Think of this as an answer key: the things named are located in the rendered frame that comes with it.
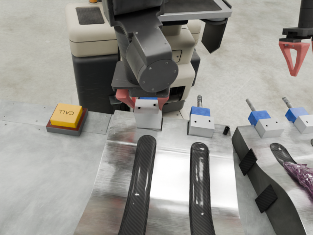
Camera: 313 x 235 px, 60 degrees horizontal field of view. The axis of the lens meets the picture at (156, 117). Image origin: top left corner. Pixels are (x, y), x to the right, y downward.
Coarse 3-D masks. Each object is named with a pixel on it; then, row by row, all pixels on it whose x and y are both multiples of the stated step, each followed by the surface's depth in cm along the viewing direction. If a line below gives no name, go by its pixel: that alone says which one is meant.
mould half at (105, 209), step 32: (128, 128) 58; (224, 128) 60; (128, 160) 53; (160, 160) 53; (224, 160) 55; (96, 192) 48; (160, 192) 49; (224, 192) 50; (96, 224) 41; (160, 224) 43; (224, 224) 45
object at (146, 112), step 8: (136, 104) 55; (144, 104) 55; (152, 104) 55; (136, 112) 54; (144, 112) 54; (152, 112) 54; (160, 112) 57; (136, 120) 56; (144, 120) 56; (152, 120) 55; (160, 120) 57; (160, 128) 58
